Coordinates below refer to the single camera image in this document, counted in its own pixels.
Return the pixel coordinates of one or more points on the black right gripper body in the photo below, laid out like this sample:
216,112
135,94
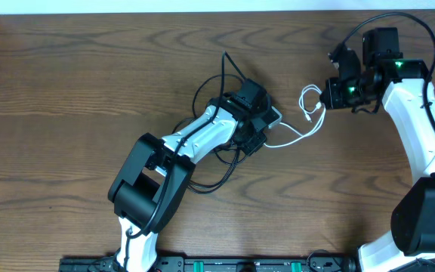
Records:
341,94

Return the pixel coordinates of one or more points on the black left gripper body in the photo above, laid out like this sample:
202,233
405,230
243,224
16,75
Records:
256,140

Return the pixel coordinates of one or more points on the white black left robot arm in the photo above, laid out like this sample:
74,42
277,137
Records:
151,184

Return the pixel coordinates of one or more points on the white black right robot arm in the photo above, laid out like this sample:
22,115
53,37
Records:
404,89

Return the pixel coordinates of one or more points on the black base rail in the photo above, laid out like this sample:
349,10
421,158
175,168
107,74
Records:
319,260

